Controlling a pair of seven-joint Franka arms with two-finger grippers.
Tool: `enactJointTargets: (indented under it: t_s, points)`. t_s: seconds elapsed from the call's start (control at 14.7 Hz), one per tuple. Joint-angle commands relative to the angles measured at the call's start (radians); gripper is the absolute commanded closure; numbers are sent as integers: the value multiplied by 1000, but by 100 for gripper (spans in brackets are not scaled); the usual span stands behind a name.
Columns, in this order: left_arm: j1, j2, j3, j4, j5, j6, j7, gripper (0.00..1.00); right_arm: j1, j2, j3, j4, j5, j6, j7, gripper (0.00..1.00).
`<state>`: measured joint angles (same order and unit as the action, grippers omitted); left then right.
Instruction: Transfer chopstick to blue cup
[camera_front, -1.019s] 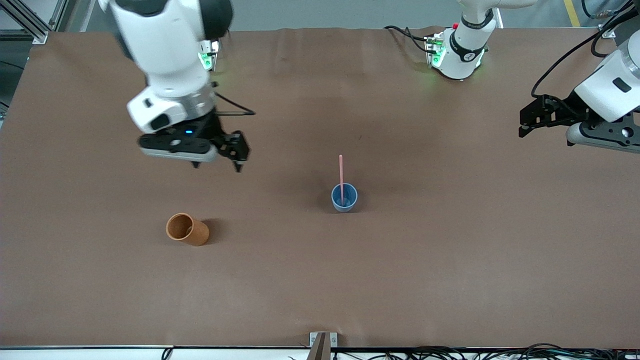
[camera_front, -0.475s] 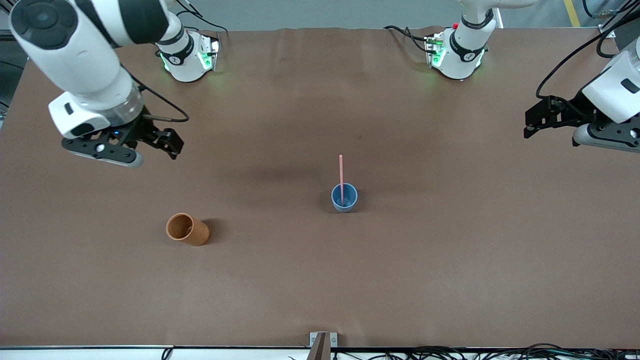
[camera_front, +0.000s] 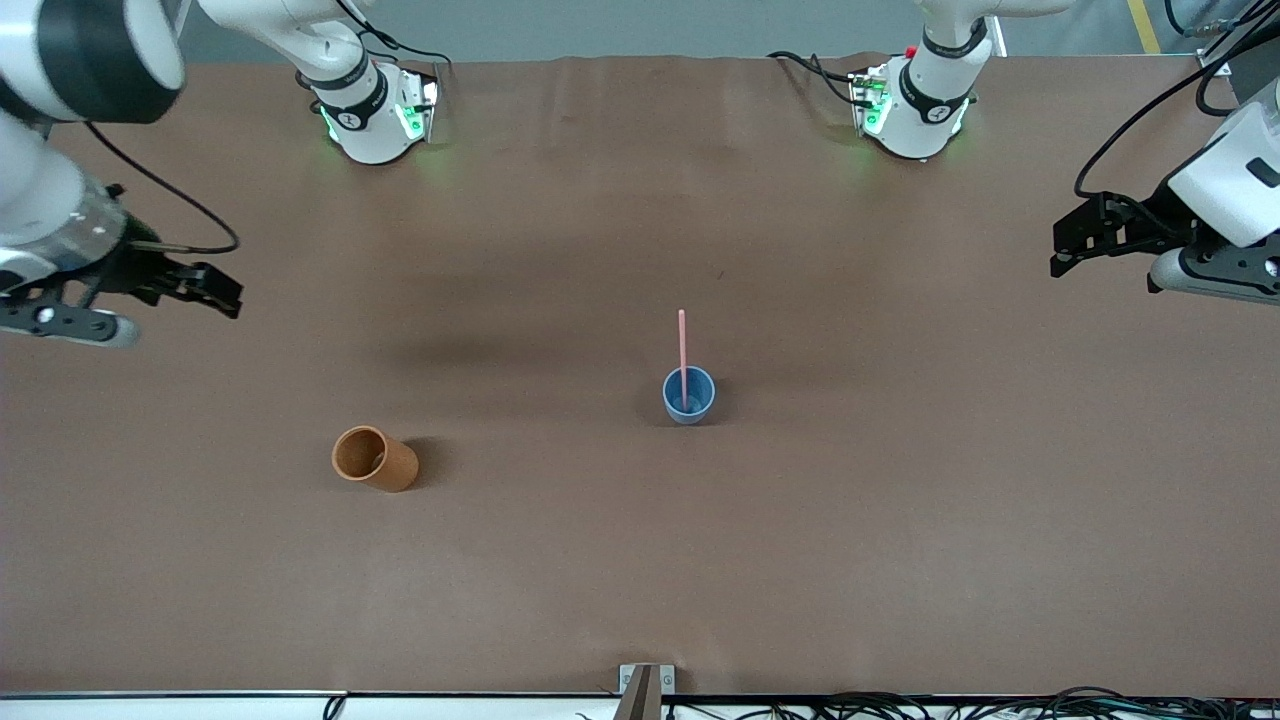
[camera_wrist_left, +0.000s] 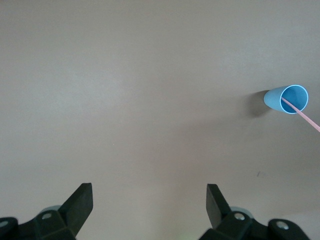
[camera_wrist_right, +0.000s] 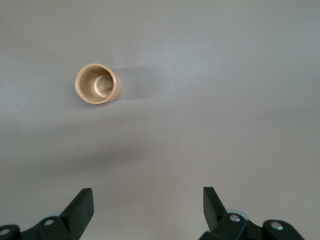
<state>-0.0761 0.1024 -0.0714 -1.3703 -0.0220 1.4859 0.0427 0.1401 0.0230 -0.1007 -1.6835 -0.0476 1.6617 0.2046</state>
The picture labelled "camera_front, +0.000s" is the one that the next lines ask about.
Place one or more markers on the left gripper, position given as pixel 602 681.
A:
pixel 1150 224

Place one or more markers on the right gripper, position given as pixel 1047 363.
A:
pixel 127 272

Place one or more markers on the pink chopstick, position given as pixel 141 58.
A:
pixel 682 345

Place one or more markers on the blue plastic cup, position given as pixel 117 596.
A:
pixel 702 405

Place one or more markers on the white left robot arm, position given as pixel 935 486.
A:
pixel 930 100

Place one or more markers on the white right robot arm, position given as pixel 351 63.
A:
pixel 90 50

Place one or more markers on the orange cylindrical cup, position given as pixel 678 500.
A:
pixel 385 465

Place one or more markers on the brown table cover sheet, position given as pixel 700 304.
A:
pixel 600 550

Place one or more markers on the aluminium frame profile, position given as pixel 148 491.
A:
pixel 1215 60

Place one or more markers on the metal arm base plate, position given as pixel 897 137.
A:
pixel 868 100
pixel 422 105

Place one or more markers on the metal bracket with post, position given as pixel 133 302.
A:
pixel 640 695

